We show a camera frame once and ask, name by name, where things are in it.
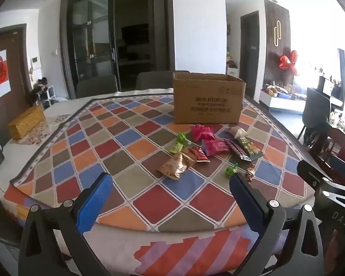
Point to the pink striped snack packet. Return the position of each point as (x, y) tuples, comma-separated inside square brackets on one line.
[(233, 146)]

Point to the white yellow snack packet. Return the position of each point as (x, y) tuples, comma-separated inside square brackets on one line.
[(239, 132)]

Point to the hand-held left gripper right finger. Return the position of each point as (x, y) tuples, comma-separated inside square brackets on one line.
[(247, 204)]

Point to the small red brown candy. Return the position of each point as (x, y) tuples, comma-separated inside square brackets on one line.
[(250, 174)]

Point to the yellow woven box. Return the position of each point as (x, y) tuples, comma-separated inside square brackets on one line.
[(26, 122)]

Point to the gold wall decoration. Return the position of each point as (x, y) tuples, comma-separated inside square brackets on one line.
[(278, 33)]

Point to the brown cardboard box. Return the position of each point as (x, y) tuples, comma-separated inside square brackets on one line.
[(207, 103)]

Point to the light green snack packet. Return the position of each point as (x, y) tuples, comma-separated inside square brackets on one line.
[(176, 149)]

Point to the white storage shelf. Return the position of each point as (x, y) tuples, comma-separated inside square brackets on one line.
[(232, 70)]

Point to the brown wooden door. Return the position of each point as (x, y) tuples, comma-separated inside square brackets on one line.
[(15, 43)]

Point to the red white door poster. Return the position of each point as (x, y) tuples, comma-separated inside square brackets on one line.
[(0, 74)]

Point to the white low cabinet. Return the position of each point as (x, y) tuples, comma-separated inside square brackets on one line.
[(281, 103)]

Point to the brown paper snack packet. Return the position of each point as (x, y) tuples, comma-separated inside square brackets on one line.
[(175, 166)]

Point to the clutter of boxes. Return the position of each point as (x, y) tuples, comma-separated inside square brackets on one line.
[(276, 92)]

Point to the colourful chequered tablecloth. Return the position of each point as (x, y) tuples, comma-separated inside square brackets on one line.
[(149, 138)]

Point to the crumpled magenta snack packet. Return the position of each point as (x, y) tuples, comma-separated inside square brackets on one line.
[(202, 133)]

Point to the red ribbon bow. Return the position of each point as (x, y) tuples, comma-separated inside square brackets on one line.
[(287, 61)]

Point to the white wall intercom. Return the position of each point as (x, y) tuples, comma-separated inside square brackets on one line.
[(36, 63)]

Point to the dark upholstered chair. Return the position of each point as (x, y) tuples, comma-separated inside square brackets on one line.
[(316, 109)]

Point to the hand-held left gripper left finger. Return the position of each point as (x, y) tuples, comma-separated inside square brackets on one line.
[(95, 204)]

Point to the grey dining chair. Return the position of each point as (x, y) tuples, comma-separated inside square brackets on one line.
[(152, 80), (96, 86)]

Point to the bright green wrapped candy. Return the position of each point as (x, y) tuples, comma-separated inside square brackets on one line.
[(184, 138)]

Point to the person's right hand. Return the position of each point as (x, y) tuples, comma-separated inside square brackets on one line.
[(342, 256)]

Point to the dark interior door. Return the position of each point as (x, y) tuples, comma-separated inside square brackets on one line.
[(250, 63)]

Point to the dark green snack packet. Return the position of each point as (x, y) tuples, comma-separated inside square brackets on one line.
[(250, 149)]

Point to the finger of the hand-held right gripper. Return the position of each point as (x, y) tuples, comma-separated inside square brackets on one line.
[(343, 165), (313, 172)]

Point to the dark glass sliding door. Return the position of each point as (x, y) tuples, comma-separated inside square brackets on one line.
[(89, 34)]

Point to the small green wrapped candy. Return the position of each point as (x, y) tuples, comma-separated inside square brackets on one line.
[(231, 171)]

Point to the dark slatted wall panel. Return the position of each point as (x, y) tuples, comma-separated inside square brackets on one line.
[(271, 63)]

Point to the wooden chair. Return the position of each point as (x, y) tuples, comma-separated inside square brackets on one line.
[(322, 146)]

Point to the small red snack packet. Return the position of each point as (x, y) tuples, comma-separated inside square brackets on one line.
[(194, 151), (202, 157)]

